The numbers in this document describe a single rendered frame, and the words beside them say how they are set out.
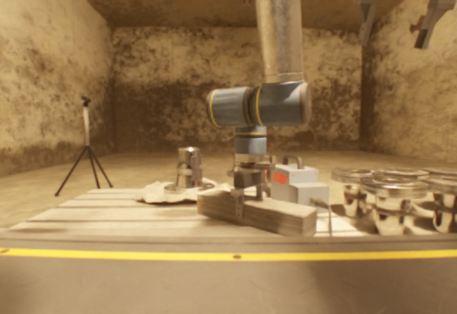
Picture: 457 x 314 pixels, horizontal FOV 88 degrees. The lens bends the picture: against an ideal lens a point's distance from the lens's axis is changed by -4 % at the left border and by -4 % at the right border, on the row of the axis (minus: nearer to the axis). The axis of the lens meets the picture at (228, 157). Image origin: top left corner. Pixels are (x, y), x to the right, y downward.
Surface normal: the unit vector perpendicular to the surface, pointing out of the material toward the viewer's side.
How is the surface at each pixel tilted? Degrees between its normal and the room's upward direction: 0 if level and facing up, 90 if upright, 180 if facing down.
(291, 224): 90
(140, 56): 90
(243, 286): 0
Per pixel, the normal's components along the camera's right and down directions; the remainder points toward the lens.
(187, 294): 0.00, -1.00
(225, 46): 0.04, 0.10
